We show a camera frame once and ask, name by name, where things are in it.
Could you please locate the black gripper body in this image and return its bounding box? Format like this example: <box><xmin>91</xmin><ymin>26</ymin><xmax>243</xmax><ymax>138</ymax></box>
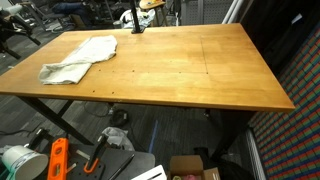
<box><xmin>0</xmin><ymin>15</ymin><xmax>32</xmax><ymax>43</ymax></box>

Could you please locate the white towel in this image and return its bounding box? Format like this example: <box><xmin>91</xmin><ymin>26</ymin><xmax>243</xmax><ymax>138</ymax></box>
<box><xmin>38</xmin><ymin>35</ymin><xmax>118</xmax><ymax>85</ymax></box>

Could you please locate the crumpled white cloth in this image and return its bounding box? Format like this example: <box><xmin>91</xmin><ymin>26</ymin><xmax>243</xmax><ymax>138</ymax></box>
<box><xmin>120</xmin><ymin>9</ymin><xmax>155</xmax><ymax>29</ymax></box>

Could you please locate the round wooden stool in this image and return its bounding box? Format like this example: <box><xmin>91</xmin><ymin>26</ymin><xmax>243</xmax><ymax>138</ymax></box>
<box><xmin>138</xmin><ymin>0</ymin><xmax>169</xmax><ymax>27</ymax></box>

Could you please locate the orange black clamp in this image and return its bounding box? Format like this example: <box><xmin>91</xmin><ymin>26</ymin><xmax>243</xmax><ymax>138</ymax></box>
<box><xmin>83</xmin><ymin>134</ymin><xmax>107</xmax><ymax>174</ymax></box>

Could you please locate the grey cloth on floor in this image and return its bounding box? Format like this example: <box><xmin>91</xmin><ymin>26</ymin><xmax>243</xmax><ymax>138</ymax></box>
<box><xmin>102</xmin><ymin>127</ymin><xmax>135</xmax><ymax>151</ymax></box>

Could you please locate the black perforated tool board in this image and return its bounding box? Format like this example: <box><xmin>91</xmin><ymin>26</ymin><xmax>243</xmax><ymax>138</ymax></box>
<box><xmin>67</xmin><ymin>144</ymin><xmax>155</xmax><ymax>180</ymax></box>

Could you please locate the cardboard box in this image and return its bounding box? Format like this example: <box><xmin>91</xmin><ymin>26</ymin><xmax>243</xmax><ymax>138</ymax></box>
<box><xmin>167</xmin><ymin>155</ymin><xmax>222</xmax><ymax>180</ymax></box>

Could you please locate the black table leg frame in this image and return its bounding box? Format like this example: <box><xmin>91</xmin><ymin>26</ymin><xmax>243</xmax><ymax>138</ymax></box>
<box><xmin>19</xmin><ymin>96</ymin><xmax>92</xmax><ymax>145</ymax></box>

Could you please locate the black camera stand pole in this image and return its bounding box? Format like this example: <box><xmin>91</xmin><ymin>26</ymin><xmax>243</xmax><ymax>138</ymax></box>
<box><xmin>129</xmin><ymin>0</ymin><xmax>144</xmax><ymax>34</ymax></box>

